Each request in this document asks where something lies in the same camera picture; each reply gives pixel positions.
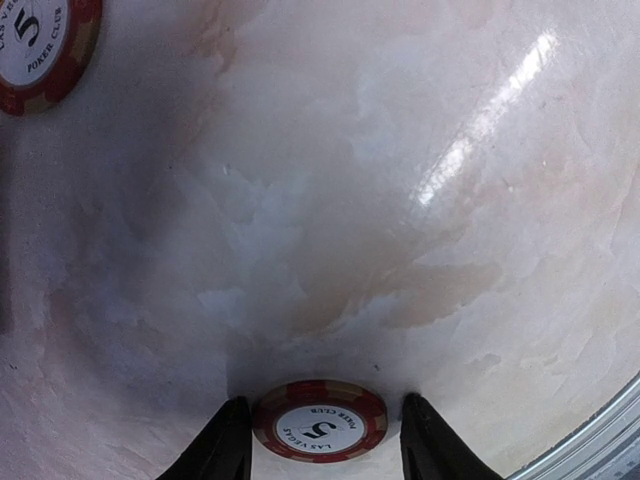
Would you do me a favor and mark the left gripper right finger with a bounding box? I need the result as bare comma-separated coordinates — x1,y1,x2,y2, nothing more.
400,393,503,480

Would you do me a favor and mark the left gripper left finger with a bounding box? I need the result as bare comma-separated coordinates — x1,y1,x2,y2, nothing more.
159,397,252,480

